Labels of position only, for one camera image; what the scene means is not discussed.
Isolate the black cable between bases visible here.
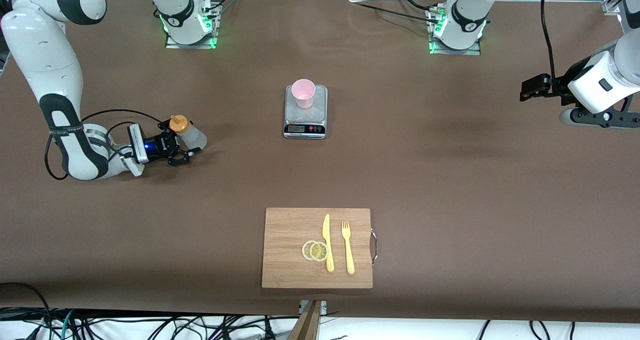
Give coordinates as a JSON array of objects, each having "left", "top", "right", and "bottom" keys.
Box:
[{"left": 345, "top": 0, "right": 443, "bottom": 26}]

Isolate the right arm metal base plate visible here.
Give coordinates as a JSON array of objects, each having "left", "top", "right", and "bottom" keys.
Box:
[{"left": 165, "top": 2, "right": 219, "bottom": 50}]

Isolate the silver digital kitchen scale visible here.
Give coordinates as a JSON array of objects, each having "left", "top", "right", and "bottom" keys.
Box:
[{"left": 283, "top": 84, "right": 329, "bottom": 140}]

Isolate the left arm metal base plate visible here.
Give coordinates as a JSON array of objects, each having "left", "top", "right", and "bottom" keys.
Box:
[{"left": 429, "top": 5, "right": 482, "bottom": 56}]

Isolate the wooden cutting board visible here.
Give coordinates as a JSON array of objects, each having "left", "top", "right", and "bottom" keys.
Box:
[{"left": 261, "top": 207, "right": 374, "bottom": 289}]

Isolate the metal table bracket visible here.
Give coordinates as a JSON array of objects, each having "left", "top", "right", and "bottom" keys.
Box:
[{"left": 298, "top": 300, "right": 328, "bottom": 315}]

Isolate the pink plastic cup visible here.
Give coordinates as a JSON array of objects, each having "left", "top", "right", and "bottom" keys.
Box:
[{"left": 291, "top": 79, "right": 317, "bottom": 110}]

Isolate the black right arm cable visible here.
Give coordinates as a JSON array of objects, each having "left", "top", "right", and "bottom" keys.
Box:
[{"left": 44, "top": 109, "right": 166, "bottom": 181}]

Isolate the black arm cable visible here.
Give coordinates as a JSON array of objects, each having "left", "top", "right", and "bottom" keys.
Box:
[
  {"left": 541, "top": 0, "right": 557, "bottom": 79},
  {"left": 44, "top": 109, "right": 166, "bottom": 181}
]

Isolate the teal floor cable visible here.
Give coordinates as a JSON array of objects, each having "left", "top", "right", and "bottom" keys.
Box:
[{"left": 27, "top": 309, "right": 77, "bottom": 340}]

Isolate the black looped floor cable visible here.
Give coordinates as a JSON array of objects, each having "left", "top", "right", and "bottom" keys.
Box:
[{"left": 0, "top": 282, "right": 53, "bottom": 340}]

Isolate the translucent sauce bottle orange cap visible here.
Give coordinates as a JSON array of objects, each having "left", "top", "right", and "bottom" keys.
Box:
[{"left": 169, "top": 115, "right": 208, "bottom": 151}]

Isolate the yellow plastic knife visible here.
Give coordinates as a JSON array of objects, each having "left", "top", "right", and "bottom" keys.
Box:
[{"left": 322, "top": 213, "right": 335, "bottom": 273}]

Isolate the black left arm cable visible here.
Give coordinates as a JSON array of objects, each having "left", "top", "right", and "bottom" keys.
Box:
[{"left": 541, "top": 0, "right": 557, "bottom": 79}]

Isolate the yellow plastic fork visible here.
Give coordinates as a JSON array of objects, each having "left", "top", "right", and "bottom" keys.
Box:
[{"left": 341, "top": 220, "right": 356, "bottom": 275}]

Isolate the wooden beam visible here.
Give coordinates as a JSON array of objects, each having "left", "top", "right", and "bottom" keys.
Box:
[{"left": 287, "top": 300, "right": 323, "bottom": 340}]

